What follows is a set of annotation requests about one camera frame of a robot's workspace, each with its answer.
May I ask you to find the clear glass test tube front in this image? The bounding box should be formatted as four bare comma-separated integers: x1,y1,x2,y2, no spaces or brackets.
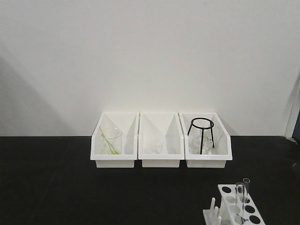
235,182,245,225

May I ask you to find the clear glass test tube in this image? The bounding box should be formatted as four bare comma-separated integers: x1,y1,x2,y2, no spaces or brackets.
242,178,251,203
235,182,245,225

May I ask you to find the clear glass test tube rear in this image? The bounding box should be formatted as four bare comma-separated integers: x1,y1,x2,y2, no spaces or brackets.
242,178,251,203

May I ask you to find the white test tube rack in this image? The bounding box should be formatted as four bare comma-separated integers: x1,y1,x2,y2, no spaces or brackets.
203,184,265,225

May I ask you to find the middle white storage bin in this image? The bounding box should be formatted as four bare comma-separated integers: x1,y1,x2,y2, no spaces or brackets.
138,112,185,168

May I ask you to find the white storage bin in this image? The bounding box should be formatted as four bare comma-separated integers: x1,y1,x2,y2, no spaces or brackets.
90,112,140,168
179,112,233,168
138,112,185,168

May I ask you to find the small glass beaker middle bin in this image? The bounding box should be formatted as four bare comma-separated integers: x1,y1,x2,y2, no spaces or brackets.
150,138,163,154

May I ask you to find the glass beaker in left bin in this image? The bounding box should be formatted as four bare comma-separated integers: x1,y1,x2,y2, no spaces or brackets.
100,127,123,155

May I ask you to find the left white storage bin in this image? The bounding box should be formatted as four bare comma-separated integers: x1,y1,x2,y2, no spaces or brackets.
90,112,140,168

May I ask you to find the yellow green stirring stick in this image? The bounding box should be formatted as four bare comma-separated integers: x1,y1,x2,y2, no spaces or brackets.
98,126,120,155

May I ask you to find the right white storage bin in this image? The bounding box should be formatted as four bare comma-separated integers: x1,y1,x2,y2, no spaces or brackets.
179,112,233,168

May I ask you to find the glass flask in right bin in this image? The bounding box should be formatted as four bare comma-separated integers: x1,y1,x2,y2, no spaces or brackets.
191,131,213,155

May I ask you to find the black wire tripod stand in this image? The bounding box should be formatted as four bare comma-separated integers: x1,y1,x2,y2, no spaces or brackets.
187,117,215,148

